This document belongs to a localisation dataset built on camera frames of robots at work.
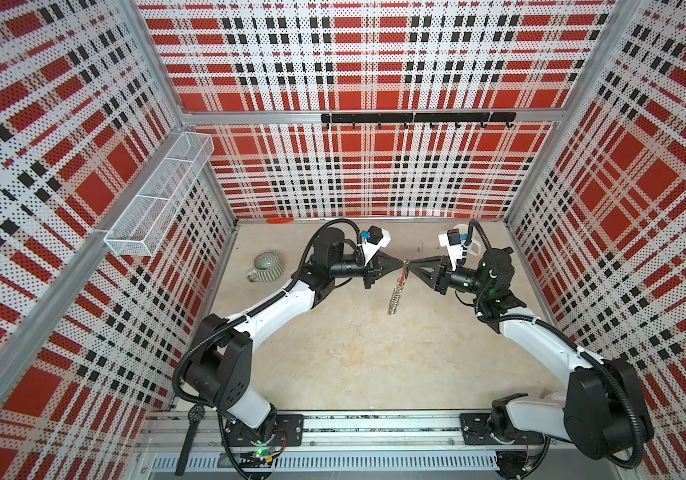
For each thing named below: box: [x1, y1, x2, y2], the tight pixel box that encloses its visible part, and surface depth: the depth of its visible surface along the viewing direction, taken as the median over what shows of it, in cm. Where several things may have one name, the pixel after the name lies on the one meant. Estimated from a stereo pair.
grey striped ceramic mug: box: [246, 251, 284, 283], surface depth 100 cm
